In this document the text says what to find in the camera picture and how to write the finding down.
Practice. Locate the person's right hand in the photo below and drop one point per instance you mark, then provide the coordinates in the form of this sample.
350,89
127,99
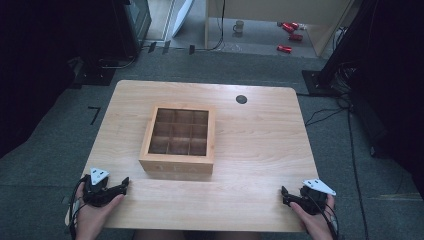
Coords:
315,224

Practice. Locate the red can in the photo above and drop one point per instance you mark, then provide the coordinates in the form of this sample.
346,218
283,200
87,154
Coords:
284,48
290,26
295,37

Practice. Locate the black cabinet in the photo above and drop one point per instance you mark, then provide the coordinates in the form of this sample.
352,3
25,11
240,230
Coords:
131,26

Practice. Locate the person's left hand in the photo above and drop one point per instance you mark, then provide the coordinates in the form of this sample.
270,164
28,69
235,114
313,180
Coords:
95,216

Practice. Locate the black stand base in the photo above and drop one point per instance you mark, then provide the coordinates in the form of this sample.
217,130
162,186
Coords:
95,75
318,81

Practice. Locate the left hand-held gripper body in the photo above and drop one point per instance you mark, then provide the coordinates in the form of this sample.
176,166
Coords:
96,192

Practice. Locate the white board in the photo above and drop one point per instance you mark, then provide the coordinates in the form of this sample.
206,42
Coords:
182,15

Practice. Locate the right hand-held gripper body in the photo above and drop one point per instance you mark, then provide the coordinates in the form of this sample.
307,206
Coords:
313,199

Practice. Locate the wooden compartment box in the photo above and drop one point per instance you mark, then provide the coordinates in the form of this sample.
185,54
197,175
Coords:
178,163

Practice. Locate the grey mug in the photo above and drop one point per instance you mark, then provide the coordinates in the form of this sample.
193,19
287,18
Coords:
238,26

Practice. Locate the black round table grommet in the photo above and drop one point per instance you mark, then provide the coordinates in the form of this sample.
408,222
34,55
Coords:
241,99

